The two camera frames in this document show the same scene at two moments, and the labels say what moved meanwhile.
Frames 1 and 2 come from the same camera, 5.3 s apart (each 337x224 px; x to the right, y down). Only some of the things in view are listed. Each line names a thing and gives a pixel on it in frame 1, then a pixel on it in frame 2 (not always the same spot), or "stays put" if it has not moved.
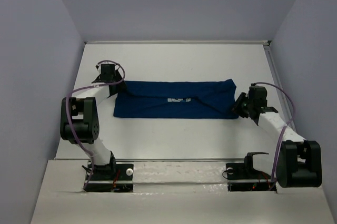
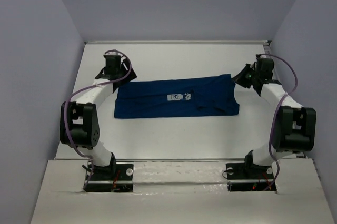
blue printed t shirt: [211, 99] stays put
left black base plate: [115, 177] stays put
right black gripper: [236, 108] to [239, 78]
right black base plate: [240, 179] stays put
